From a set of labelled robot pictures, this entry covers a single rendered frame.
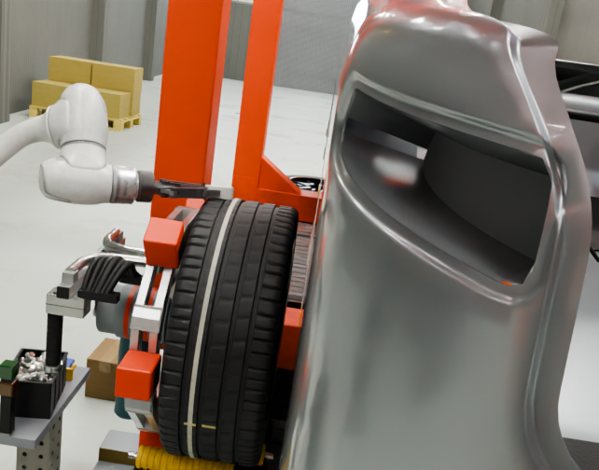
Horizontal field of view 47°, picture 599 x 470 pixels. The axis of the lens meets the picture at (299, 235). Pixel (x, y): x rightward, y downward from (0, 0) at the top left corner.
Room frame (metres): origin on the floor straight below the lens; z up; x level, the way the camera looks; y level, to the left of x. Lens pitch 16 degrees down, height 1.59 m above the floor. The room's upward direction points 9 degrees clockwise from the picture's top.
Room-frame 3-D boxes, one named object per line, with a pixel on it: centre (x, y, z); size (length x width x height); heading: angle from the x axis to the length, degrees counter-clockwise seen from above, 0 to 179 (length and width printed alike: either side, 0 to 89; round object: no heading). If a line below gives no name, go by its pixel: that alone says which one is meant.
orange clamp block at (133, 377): (1.32, 0.30, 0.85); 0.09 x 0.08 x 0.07; 179
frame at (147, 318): (1.64, 0.30, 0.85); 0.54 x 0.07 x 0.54; 179
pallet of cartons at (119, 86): (9.70, 3.22, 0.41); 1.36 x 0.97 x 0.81; 92
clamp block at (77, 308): (1.47, 0.51, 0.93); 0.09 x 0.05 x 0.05; 89
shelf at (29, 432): (1.82, 0.70, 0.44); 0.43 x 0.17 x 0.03; 179
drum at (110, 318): (1.64, 0.37, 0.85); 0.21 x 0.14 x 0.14; 89
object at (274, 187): (4.10, 0.03, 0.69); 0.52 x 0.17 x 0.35; 89
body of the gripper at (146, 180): (1.58, 0.36, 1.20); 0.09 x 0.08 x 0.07; 114
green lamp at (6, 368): (1.62, 0.71, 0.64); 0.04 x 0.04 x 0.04; 89
